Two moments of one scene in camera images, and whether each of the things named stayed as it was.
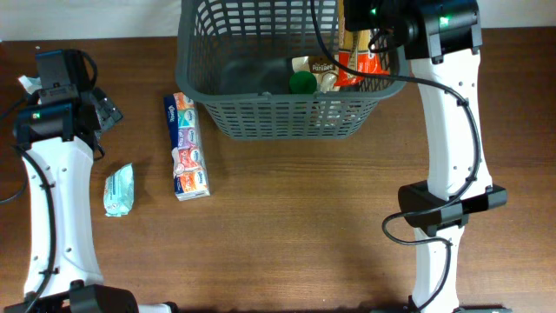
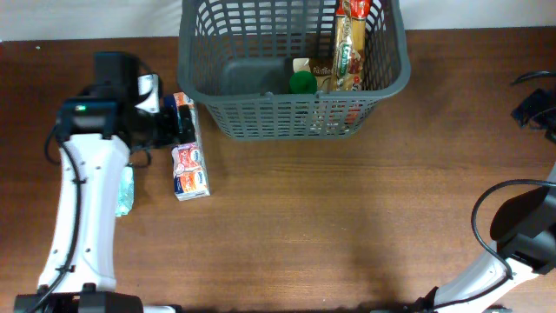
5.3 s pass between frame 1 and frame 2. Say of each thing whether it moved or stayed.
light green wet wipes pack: stayed
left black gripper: moved
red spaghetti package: moved
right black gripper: moved
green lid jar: stayed
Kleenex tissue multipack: stayed
